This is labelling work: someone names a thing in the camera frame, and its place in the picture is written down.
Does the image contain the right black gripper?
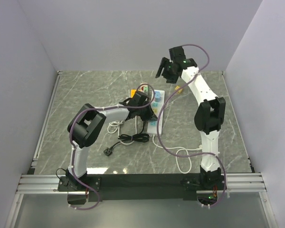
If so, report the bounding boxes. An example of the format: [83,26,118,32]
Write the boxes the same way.
[155,57,179,85]

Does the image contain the beige red-socket power strip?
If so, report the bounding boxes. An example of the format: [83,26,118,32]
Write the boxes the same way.
[139,83,149,92]

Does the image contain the white multicolour power strip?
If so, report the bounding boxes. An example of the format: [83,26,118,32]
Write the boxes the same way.
[147,90,165,135]

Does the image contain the yellow USB charger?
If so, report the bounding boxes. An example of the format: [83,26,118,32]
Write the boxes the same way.
[175,86,183,94]

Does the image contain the teal USB charger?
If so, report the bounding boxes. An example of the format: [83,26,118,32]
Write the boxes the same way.
[154,93,161,102]

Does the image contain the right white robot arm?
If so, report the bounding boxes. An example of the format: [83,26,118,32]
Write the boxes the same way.
[156,46,226,190]

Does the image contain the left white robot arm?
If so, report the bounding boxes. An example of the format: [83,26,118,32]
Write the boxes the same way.
[66,91,157,191]

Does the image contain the yellow cube adapter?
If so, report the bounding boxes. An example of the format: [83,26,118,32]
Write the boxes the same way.
[130,89,136,98]

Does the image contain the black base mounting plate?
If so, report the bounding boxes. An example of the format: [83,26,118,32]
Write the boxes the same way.
[58,173,228,202]

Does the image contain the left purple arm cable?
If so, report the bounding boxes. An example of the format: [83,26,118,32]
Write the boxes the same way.
[68,83,155,211]

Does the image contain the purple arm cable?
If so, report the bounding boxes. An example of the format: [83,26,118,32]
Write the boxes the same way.
[155,44,228,209]
[68,83,155,211]

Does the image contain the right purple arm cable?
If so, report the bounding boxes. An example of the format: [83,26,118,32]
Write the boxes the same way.
[155,44,228,209]

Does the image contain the white coiled cable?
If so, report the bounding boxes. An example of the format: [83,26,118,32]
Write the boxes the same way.
[106,120,133,145]

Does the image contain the black power cable with plug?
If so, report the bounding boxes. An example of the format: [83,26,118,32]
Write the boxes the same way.
[104,118,150,157]

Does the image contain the white strip power cord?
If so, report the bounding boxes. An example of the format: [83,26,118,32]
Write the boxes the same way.
[152,134,204,173]

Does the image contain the aluminium rail frame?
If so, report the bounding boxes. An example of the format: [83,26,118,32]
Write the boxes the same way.
[6,71,277,228]

